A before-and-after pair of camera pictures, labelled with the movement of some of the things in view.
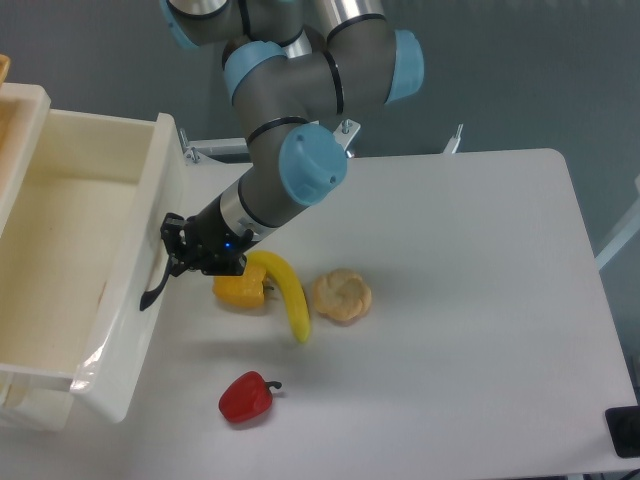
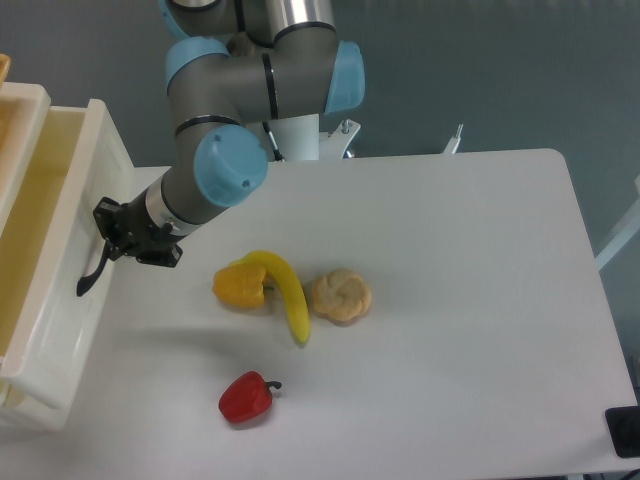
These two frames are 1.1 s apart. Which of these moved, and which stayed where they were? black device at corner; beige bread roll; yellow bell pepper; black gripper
Moved: black gripper
Stayed: yellow bell pepper; black device at corner; beige bread roll
